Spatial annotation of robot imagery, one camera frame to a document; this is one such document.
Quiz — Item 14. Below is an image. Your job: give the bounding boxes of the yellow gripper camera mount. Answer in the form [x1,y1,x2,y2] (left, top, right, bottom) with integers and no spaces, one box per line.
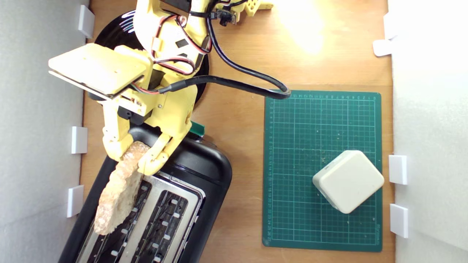
[48,43,152,101]

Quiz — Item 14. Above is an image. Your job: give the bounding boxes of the green toaster lever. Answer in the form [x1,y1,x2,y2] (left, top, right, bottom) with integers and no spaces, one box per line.
[190,122,206,138]

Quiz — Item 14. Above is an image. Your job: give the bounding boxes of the black round plate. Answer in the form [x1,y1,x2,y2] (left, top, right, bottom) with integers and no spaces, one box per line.
[88,10,210,106]

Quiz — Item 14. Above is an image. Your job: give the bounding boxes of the white wall clip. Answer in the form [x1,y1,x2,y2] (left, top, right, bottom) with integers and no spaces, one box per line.
[388,155,408,185]
[67,185,84,218]
[389,203,409,239]
[78,5,95,39]
[71,126,88,155]
[373,38,393,57]

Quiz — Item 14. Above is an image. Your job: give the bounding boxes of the green cutting mat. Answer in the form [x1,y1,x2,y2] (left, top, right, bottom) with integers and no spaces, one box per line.
[262,89,383,252]

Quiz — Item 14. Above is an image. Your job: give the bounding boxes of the brown bread slice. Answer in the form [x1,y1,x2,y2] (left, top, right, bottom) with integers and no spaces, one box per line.
[93,142,151,235]

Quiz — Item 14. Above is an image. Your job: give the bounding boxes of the black two-slot toaster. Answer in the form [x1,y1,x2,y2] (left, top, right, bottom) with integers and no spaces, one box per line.
[58,119,233,263]

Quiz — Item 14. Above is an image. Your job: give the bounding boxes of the white block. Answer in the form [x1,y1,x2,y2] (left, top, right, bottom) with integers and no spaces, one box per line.
[312,150,385,214]

